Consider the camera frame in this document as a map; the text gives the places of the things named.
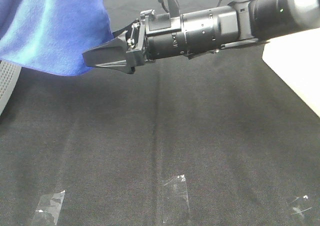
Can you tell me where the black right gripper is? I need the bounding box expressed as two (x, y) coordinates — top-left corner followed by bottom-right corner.
(82, 9), (187, 74)

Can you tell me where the blue microfibre towel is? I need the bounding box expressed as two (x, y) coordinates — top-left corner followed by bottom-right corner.
(0, 0), (113, 76)

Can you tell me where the clear tape strip right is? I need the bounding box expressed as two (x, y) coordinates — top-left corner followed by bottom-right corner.
(286, 194), (313, 220)

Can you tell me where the cream plastic storage box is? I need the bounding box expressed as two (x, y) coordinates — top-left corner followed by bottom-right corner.
(262, 28), (320, 116)

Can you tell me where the clear tape strip left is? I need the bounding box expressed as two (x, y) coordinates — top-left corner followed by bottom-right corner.
(31, 190), (66, 226)

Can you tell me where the clear tape strip middle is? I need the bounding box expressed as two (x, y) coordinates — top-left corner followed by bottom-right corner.
(162, 174), (190, 226)

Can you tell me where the black table cloth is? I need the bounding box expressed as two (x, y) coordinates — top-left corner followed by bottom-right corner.
(0, 0), (320, 226)

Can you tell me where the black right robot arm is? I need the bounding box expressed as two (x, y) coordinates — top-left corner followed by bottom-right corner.
(82, 0), (320, 74)

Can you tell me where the clear tape strip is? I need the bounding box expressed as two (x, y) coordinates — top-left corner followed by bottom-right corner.
(286, 194), (313, 220)
(162, 174), (190, 226)
(31, 190), (66, 226)

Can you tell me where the black cable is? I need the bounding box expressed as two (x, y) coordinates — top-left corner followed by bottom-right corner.
(156, 0), (171, 14)

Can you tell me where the grey perforated plastic basket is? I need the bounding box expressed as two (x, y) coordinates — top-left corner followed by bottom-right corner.
(0, 60), (22, 114)

